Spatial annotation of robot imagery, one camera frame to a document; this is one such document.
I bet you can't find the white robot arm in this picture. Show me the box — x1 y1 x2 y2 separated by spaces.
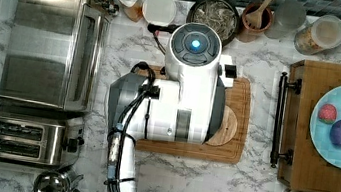
105 22 233 192

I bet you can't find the black canister of tea bags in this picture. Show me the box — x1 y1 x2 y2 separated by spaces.
186 0 240 46

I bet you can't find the round wooden lid with knob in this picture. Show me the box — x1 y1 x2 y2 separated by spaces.
206 106 238 147

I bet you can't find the bamboo cutting board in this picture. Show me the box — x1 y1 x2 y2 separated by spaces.
136 77 251 164

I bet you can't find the white round lidded container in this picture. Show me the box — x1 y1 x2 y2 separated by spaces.
142 0 177 27

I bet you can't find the orange juice bottle white cap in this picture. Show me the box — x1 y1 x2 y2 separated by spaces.
118 0 143 22

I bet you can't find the terracotta utensil holder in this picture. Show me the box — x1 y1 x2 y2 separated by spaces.
235 3 273 43

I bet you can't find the wooden spoon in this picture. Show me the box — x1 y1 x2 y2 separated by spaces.
245 0 273 29

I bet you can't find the stainless steel toaster oven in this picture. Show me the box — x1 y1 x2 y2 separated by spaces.
0 0 119 113

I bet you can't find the frosted translucent cup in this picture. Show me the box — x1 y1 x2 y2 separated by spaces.
265 0 306 39

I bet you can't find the chrome glass french press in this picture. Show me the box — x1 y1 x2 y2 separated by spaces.
33 170 83 192

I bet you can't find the red plush strawberry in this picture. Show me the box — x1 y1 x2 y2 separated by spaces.
317 104 338 124

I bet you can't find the clear cereal jar white lid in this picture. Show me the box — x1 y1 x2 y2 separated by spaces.
294 15 341 56

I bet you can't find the stainless steel two-slot toaster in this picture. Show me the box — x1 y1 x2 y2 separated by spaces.
0 109 84 169

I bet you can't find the black cable bundle on arm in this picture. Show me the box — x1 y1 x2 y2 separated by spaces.
102 58 165 192

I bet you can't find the wooden drawer box black handle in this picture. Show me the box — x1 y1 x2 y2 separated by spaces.
271 59 341 192

